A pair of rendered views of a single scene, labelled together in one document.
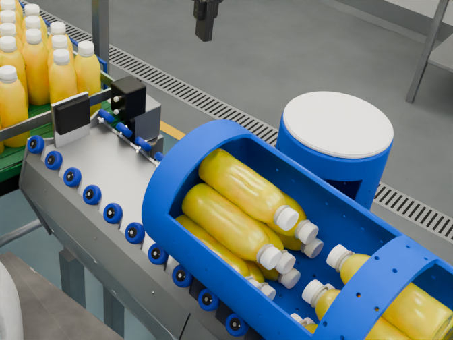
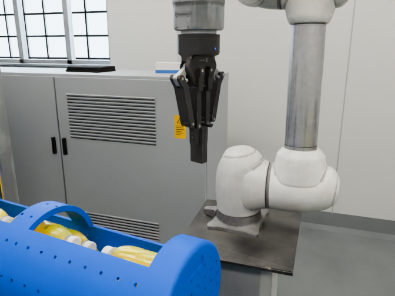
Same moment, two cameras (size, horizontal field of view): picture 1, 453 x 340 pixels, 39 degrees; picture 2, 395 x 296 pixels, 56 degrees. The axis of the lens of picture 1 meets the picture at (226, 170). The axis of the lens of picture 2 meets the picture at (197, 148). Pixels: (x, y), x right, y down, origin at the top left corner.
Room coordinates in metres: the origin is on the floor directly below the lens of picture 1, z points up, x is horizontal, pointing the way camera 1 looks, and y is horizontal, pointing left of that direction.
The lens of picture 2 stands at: (1.61, -0.09, 1.63)
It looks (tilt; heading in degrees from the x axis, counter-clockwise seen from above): 16 degrees down; 167
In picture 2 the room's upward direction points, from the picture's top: straight up
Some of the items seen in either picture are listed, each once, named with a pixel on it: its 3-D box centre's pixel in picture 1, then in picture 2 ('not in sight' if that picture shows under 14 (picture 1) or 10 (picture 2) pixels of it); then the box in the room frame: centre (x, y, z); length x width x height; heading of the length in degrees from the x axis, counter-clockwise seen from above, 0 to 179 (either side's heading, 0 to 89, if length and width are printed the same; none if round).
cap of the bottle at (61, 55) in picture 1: (61, 56); not in sight; (1.36, 0.44, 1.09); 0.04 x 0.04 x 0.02
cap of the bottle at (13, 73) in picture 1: (7, 73); not in sight; (1.25, 0.54, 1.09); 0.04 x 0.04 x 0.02
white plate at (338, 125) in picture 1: (338, 123); not in sight; (1.33, -0.26, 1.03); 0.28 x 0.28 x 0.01
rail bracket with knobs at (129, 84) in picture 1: (127, 100); not in sight; (1.42, 0.29, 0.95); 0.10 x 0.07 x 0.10; 140
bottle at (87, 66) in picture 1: (87, 81); not in sight; (1.42, 0.40, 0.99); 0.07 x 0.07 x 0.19
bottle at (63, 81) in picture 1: (63, 90); not in sight; (1.36, 0.44, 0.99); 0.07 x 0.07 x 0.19
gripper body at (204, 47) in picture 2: not in sight; (198, 59); (0.95, 0.07, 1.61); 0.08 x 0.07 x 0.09; 126
